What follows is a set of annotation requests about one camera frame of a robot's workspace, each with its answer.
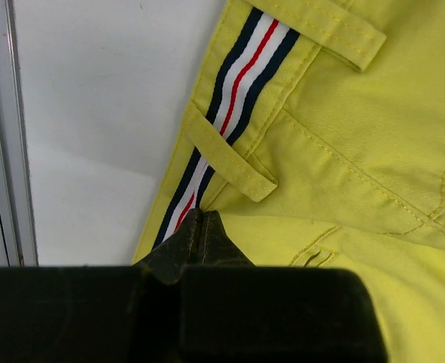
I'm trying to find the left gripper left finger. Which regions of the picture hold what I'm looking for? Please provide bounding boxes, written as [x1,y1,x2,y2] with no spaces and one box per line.
[0,213,201,362]

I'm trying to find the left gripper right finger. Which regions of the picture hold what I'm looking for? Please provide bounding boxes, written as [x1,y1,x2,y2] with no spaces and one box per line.
[178,211,388,362]

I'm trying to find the yellow-green trousers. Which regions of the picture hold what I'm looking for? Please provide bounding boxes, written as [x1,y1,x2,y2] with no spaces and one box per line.
[134,1,445,362]

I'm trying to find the aluminium rail frame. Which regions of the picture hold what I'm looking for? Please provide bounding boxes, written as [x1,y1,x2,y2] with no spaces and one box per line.
[0,1,39,266]

